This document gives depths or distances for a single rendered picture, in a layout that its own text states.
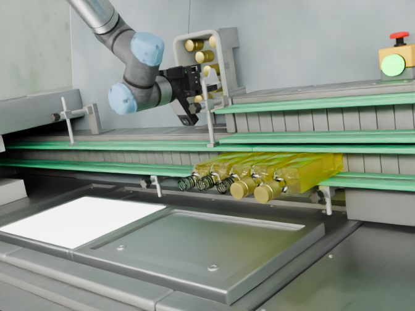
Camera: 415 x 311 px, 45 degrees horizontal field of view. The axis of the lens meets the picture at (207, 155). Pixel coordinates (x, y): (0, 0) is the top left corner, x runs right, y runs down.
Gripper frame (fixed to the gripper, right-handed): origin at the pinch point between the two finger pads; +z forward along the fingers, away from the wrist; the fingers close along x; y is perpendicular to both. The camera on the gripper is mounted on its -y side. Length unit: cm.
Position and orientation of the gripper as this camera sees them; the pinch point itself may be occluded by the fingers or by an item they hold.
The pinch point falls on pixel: (215, 86)
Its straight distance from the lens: 143.9
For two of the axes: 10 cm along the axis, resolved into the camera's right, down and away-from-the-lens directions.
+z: 6.6, -2.5, 7.1
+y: -1.3, -9.7, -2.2
